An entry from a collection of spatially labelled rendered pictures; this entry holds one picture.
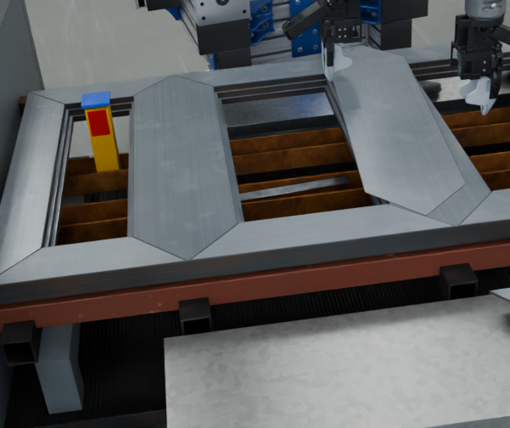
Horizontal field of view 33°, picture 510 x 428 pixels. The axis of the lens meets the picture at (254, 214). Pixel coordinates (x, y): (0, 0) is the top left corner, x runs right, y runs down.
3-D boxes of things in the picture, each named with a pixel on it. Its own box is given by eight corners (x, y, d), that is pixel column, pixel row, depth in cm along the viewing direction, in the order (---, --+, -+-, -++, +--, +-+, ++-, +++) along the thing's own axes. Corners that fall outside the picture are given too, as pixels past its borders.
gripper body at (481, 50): (449, 68, 171) (452, 9, 164) (490, 63, 171) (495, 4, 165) (461, 84, 164) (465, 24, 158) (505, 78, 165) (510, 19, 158)
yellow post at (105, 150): (121, 183, 195) (108, 108, 184) (100, 187, 194) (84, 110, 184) (122, 172, 199) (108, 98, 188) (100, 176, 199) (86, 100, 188)
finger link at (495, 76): (482, 92, 171) (485, 51, 166) (490, 91, 171) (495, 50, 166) (490, 102, 167) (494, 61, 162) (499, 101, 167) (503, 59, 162)
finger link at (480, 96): (461, 116, 173) (463, 75, 168) (490, 113, 173) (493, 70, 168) (466, 124, 170) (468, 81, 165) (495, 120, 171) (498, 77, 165)
